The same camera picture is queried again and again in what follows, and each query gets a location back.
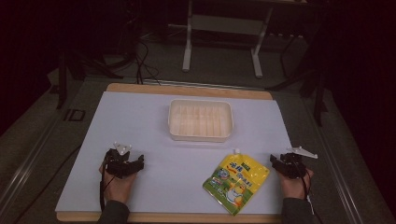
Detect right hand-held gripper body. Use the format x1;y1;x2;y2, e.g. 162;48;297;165
278;146;319;180

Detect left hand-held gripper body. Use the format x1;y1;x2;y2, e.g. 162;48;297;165
104;141;135;180

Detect yellow spouted pouch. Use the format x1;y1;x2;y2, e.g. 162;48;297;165
202;147;271;217

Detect white plastic container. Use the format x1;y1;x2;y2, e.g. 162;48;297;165
167;98;234;144

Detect person's right hand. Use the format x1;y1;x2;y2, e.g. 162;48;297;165
276;167;314;201

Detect white table mat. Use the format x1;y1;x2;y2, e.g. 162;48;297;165
54;91;294;217

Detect wooden table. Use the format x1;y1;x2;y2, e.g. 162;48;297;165
55;82;284;224

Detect black stand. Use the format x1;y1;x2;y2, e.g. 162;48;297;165
265;27;330;128
46;49;125;110

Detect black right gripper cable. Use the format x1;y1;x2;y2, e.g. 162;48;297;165
297;161;316;217

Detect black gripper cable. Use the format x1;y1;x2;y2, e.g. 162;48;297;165
98;154;117;213
297;161;316;217

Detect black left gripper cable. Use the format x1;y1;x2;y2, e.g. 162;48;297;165
98;154;117;213

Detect aluminium floor rail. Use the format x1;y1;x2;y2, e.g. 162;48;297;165
0;105;68;216
306;99;367;224

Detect black floor cables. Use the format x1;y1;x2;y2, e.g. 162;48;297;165
122;8;163;87

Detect white metal stand frame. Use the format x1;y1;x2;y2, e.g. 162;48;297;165
167;0;307;79

